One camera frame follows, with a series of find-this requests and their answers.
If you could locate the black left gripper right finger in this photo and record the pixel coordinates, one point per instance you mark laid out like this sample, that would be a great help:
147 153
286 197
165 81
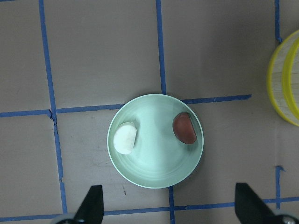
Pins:
250 208

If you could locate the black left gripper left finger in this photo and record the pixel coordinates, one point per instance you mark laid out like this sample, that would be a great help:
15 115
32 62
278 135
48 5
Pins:
91 210

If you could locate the white steamed bun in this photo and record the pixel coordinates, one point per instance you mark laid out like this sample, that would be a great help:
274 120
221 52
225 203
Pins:
124 138

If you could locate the yellow steamer layer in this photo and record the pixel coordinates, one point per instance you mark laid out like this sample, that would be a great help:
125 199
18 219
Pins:
282 79

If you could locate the light green round plate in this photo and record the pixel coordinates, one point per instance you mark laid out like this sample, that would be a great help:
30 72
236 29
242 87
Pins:
158 159

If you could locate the dark red bun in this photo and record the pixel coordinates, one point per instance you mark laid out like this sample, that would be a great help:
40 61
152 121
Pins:
183 128

